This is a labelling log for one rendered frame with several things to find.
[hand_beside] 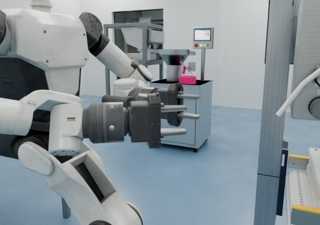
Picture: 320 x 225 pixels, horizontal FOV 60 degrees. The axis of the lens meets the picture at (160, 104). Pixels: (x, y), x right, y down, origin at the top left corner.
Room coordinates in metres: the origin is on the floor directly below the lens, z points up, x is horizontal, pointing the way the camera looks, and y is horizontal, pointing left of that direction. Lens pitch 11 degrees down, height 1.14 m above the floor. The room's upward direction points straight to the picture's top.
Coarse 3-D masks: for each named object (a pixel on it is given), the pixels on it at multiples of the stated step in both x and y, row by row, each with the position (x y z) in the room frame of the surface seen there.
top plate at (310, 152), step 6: (312, 150) 0.66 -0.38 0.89; (318, 150) 0.66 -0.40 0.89; (312, 156) 0.62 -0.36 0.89; (318, 156) 0.62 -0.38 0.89; (312, 162) 0.59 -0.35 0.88; (318, 162) 0.59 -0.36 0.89; (312, 168) 0.58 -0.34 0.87; (318, 168) 0.55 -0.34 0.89; (318, 174) 0.52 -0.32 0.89; (318, 180) 0.50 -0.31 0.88; (318, 186) 0.49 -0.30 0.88
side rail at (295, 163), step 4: (288, 160) 0.72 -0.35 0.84; (292, 160) 0.71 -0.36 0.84; (296, 160) 0.70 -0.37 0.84; (300, 160) 0.70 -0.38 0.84; (304, 160) 0.69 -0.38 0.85; (308, 160) 0.69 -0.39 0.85; (288, 164) 0.71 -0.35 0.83; (292, 164) 0.70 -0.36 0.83; (296, 164) 0.70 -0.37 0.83; (300, 164) 0.70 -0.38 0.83; (304, 164) 0.69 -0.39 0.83; (296, 168) 0.70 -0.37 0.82; (300, 168) 0.70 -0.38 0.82; (304, 168) 0.69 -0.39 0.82
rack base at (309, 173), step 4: (308, 164) 0.68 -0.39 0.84; (308, 168) 0.66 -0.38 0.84; (308, 172) 0.65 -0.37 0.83; (312, 172) 0.63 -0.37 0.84; (308, 176) 0.63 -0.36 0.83; (312, 176) 0.61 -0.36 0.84; (308, 180) 0.63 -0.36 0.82; (312, 180) 0.59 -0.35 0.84; (312, 184) 0.57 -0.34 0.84; (312, 188) 0.55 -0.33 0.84; (316, 188) 0.55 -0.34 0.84; (312, 192) 0.55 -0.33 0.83; (316, 192) 0.54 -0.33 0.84; (312, 196) 0.54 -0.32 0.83; (316, 196) 0.52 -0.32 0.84; (316, 200) 0.50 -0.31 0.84; (316, 204) 0.49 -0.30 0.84
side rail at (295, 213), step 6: (294, 210) 0.46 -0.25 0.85; (300, 210) 0.46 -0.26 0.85; (294, 216) 0.46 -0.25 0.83; (300, 216) 0.45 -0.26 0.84; (306, 216) 0.45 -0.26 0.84; (312, 216) 0.45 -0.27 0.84; (318, 216) 0.44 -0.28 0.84; (294, 222) 0.46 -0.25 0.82; (300, 222) 0.45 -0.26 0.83; (306, 222) 0.45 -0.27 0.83; (312, 222) 0.45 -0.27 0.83; (318, 222) 0.44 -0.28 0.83
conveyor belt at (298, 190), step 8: (288, 176) 0.69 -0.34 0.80; (296, 176) 0.66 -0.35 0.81; (304, 176) 0.66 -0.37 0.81; (288, 184) 0.64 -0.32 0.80; (296, 184) 0.62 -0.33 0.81; (304, 184) 0.62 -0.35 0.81; (288, 192) 0.61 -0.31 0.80; (296, 192) 0.59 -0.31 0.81; (304, 192) 0.58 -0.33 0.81; (288, 200) 0.57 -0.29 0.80; (296, 200) 0.55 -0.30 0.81; (304, 200) 0.55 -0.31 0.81; (312, 200) 0.55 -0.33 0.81; (288, 208) 0.54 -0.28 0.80; (288, 216) 0.51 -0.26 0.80; (288, 224) 0.49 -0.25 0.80
